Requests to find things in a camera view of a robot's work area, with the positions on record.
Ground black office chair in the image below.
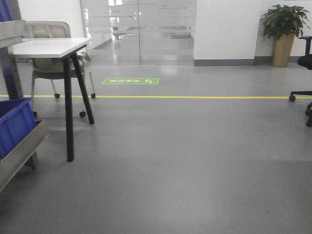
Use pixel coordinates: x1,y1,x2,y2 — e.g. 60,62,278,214
289,35,312,127

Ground beige office chair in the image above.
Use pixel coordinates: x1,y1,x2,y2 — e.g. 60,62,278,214
24,20,96,118

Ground glass door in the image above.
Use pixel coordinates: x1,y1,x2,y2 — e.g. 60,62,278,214
80,0,197,65

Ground blue bin on shelf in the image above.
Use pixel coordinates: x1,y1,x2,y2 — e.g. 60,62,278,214
0,97,37,159

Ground potted green plant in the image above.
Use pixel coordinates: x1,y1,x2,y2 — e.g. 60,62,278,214
261,4,309,67

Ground steel shelf frame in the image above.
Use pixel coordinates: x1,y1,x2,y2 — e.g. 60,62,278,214
0,20,48,190

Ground green floor sign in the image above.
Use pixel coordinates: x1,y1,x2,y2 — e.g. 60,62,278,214
102,78,159,85

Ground white table black legs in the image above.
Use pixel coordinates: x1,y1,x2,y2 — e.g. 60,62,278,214
9,38,94,162

